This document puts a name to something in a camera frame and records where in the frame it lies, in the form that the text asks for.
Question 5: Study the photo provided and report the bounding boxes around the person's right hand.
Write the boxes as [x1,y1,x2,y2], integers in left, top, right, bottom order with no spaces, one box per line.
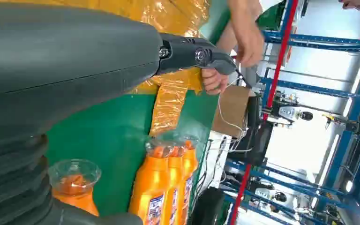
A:
[201,67,230,95]

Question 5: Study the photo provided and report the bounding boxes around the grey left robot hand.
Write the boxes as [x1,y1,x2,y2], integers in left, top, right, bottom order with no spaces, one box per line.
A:
[0,0,239,225]

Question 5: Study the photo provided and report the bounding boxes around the person's left hand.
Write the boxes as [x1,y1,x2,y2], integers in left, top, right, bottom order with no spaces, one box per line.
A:
[234,23,266,68]

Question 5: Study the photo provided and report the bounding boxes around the orange drink bottle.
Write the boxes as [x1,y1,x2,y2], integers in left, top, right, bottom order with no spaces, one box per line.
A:
[163,142,184,225]
[48,159,102,217]
[128,141,171,225]
[180,136,200,225]

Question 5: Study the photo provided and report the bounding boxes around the person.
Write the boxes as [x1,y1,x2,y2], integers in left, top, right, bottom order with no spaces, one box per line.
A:
[201,0,266,95]

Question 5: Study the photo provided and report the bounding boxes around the brown cardboard box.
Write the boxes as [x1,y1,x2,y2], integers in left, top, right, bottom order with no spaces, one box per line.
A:
[211,85,252,139]

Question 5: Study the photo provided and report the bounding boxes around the red pole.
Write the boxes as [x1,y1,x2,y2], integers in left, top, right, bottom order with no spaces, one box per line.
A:
[228,0,300,225]

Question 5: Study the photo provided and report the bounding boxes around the yellow plastic sheet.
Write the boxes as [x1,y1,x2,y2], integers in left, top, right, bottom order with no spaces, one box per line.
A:
[0,0,212,137]

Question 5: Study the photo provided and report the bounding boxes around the blue metal rack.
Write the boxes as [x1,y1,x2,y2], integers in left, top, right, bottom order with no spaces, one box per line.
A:
[220,0,360,225]

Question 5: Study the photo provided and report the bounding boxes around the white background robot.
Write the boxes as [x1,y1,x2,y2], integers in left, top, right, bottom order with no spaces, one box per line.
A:
[273,93,314,128]
[251,183,288,212]

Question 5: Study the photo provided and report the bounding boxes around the white table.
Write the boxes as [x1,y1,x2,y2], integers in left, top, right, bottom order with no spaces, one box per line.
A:
[198,130,233,193]

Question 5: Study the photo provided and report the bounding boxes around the green table mat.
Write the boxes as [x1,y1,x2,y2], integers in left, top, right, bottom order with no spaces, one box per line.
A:
[45,0,230,218]

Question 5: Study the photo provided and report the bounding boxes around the black zip case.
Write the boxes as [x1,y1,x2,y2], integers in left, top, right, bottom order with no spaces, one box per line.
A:
[190,186,227,225]

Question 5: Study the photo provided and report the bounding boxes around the thin white cable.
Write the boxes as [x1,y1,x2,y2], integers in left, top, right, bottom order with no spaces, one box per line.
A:
[217,76,254,153]

